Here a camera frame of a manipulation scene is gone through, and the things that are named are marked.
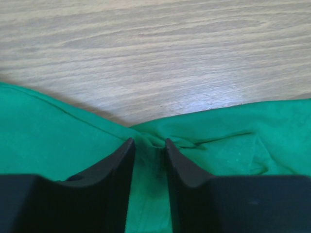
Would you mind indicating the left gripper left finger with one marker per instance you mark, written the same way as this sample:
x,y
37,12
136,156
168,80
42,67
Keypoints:
x,y
94,200

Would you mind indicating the green t-shirt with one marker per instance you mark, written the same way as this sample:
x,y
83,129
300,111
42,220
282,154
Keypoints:
x,y
39,134

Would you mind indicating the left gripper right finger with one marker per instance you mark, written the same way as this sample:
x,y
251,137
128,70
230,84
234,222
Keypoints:
x,y
201,202

